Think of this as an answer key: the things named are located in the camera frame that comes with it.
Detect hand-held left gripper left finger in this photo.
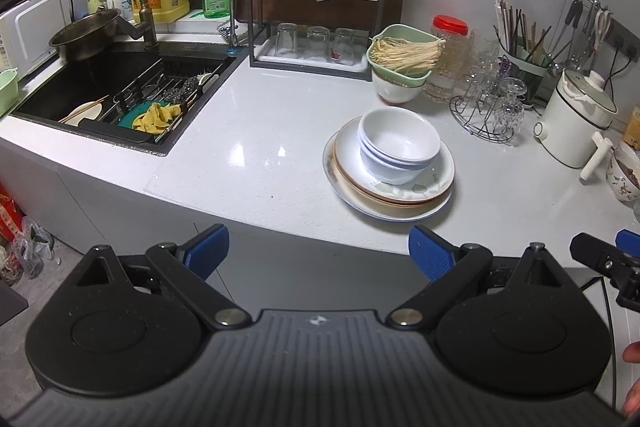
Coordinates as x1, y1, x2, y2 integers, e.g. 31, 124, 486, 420
70, 223, 253, 332

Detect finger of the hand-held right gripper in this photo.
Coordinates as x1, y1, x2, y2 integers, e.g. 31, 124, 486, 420
615, 229, 640, 256
570, 232, 626, 278

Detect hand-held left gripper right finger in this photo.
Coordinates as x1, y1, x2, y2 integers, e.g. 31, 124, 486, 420
386, 224, 583, 332

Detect white leaf print plate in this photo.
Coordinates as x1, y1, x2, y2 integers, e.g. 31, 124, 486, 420
332, 142, 455, 210
334, 116, 456, 204

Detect pale blue bowl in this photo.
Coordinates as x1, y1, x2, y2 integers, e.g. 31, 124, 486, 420
359, 142, 437, 178
360, 152, 432, 186

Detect small white bowl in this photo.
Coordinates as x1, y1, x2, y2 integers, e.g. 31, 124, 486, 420
357, 107, 442, 168

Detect white rose print plate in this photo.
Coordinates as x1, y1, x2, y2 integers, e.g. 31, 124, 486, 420
322, 127, 457, 223

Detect person's right hand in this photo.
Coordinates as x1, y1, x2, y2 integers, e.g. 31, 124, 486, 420
622, 340, 640, 418

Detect floral ceramic bowl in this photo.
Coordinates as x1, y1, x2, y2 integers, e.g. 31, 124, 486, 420
605, 148, 640, 203

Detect yellow packet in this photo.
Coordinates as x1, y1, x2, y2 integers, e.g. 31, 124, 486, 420
619, 105, 640, 146

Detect white electric pot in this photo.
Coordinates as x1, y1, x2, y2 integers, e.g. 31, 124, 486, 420
532, 67, 620, 180

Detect yellow dish cloth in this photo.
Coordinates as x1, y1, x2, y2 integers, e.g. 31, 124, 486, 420
131, 101, 184, 136

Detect white ceramic bowl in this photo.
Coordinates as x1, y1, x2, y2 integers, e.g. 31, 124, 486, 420
372, 72, 426, 104

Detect steel wool scrubber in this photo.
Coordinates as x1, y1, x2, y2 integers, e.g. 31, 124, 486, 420
159, 74, 209, 106

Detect cut glass cup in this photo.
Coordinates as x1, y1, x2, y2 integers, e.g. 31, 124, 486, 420
497, 77, 526, 133

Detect pale green basket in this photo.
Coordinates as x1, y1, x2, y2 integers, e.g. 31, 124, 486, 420
366, 23, 446, 89

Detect plastic bags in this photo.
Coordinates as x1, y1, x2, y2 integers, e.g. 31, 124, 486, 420
0, 192, 56, 283

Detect black sink drain rack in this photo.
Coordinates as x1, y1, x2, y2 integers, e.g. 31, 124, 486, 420
79, 59, 224, 146

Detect white plate in sink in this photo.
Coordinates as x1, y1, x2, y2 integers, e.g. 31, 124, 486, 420
64, 101, 106, 128

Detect green chopstick holder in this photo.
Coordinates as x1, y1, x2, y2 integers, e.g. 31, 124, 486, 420
497, 44, 551, 103

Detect white drip tray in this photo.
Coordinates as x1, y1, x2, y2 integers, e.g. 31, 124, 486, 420
257, 34, 371, 80

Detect cluster of clear glass cups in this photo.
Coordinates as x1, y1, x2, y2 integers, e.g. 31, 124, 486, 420
464, 29, 501, 98

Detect bundle of dried noodles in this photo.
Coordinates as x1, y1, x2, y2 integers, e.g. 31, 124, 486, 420
369, 36, 446, 76

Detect black kitchen sink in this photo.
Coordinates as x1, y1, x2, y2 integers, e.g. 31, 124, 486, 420
10, 39, 251, 158

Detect red lid glass jar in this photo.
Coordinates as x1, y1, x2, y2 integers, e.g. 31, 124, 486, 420
423, 15, 470, 103

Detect row of hanging utensils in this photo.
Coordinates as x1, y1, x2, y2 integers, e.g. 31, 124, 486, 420
547, 0, 614, 73

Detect bundle of chopsticks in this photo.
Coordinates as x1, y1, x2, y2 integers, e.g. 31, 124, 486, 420
493, 0, 554, 63

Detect steel pot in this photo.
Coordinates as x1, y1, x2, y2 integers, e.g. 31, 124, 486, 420
48, 9, 141, 63

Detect pale green plastic tub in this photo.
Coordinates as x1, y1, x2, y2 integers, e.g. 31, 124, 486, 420
0, 69, 21, 118

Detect white microwave oven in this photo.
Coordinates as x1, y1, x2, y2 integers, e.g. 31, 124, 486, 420
0, 0, 69, 80

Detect round wire cup rack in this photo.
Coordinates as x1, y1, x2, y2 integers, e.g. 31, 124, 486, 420
448, 84, 524, 142

